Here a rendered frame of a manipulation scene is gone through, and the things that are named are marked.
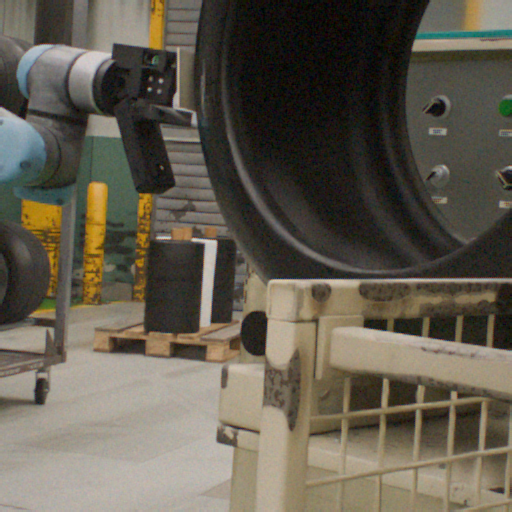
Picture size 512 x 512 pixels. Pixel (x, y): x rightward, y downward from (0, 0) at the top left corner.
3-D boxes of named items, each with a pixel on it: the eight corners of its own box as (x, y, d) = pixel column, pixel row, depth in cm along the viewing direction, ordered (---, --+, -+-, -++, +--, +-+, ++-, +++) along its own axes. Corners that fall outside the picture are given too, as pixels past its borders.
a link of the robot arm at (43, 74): (54, 113, 171) (67, 48, 170) (110, 125, 164) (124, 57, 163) (5, 103, 165) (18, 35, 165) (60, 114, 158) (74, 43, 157)
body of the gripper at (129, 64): (168, 50, 146) (98, 40, 154) (157, 128, 147) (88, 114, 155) (217, 59, 152) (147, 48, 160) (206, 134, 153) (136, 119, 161)
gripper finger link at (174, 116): (183, 110, 143) (129, 100, 149) (181, 125, 144) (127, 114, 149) (213, 114, 147) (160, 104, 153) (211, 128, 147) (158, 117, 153)
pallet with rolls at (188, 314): (151, 332, 914) (158, 222, 910) (265, 343, 897) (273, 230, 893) (92, 351, 797) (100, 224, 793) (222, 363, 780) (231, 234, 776)
